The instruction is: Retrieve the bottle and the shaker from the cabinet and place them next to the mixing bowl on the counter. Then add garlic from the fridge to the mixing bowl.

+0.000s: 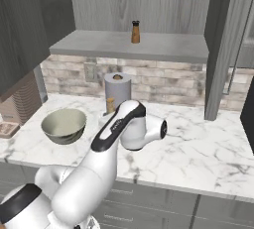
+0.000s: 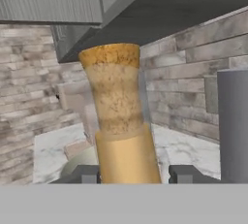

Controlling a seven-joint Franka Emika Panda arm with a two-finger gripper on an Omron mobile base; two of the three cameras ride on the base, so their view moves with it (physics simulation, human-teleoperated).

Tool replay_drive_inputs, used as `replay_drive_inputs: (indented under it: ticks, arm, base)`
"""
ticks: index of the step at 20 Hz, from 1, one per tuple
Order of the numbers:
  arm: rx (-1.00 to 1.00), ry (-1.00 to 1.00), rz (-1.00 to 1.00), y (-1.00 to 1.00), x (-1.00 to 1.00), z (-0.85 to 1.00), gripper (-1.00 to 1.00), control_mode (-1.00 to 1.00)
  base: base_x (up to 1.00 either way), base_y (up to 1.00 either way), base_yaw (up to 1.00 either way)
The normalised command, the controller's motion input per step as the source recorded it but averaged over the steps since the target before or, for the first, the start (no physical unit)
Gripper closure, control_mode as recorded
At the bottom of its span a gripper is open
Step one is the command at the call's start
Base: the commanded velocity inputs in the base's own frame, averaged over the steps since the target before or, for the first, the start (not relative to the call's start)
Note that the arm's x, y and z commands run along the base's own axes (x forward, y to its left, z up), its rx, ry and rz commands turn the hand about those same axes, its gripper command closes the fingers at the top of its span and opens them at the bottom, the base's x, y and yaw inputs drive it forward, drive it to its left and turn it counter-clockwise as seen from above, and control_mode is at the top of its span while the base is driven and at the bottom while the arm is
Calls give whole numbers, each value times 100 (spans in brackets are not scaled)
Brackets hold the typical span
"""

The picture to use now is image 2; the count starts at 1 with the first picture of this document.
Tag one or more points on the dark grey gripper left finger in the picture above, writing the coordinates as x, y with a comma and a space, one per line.
84, 173

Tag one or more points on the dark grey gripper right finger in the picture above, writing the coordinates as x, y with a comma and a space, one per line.
182, 173

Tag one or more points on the tan shaker with cork top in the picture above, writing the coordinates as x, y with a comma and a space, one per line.
120, 111

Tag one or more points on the pale brown block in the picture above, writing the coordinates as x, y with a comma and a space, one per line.
77, 149

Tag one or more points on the grey tall appliance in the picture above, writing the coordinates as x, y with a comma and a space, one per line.
233, 127

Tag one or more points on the beige box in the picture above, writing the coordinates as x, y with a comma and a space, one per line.
72, 97

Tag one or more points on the grey wall plate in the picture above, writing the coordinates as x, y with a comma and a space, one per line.
211, 94

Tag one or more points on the dark grey wall cabinet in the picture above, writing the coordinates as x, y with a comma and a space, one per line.
180, 5

